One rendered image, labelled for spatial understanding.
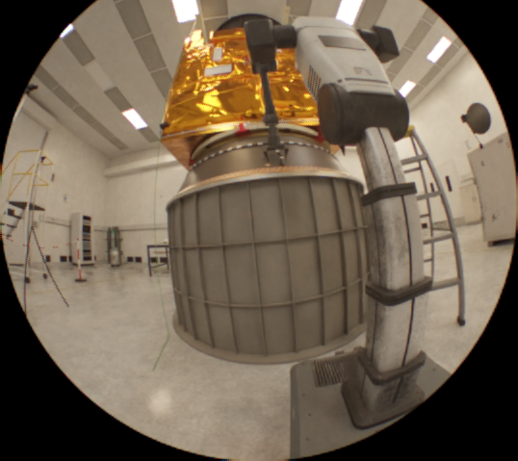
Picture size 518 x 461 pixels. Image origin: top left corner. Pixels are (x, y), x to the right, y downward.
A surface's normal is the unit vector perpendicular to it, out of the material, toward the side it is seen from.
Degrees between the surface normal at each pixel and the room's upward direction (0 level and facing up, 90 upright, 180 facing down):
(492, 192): 90
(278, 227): 90
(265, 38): 120
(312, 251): 90
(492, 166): 90
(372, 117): 132
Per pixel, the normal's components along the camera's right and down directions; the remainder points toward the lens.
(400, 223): -0.12, -0.19
